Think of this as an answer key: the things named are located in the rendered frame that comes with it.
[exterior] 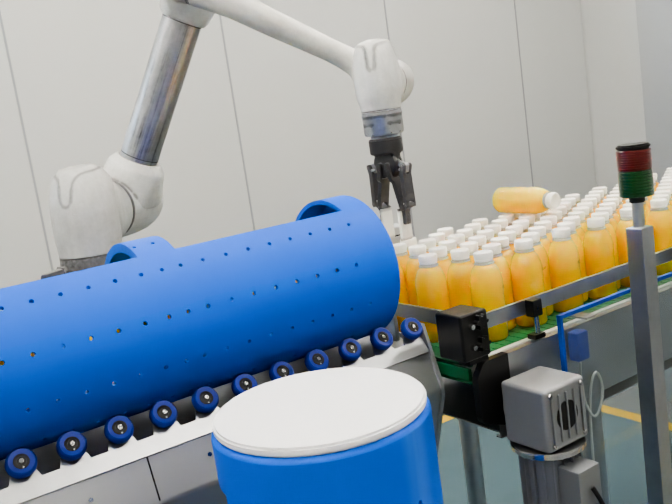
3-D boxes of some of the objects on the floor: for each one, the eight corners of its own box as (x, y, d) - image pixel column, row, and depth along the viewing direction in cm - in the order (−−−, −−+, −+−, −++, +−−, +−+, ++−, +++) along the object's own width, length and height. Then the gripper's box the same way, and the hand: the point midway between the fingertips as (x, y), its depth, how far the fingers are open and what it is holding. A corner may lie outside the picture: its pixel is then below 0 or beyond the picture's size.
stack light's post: (665, 727, 177) (623, 228, 158) (675, 717, 179) (636, 224, 161) (682, 737, 174) (641, 229, 155) (692, 727, 176) (654, 224, 157)
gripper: (347, 140, 189) (361, 240, 193) (397, 136, 173) (411, 244, 177) (372, 136, 193) (385, 233, 197) (424, 131, 178) (437, 237, 181)
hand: (396, 225), depth 187 cm, fingers open, 6 cm apart
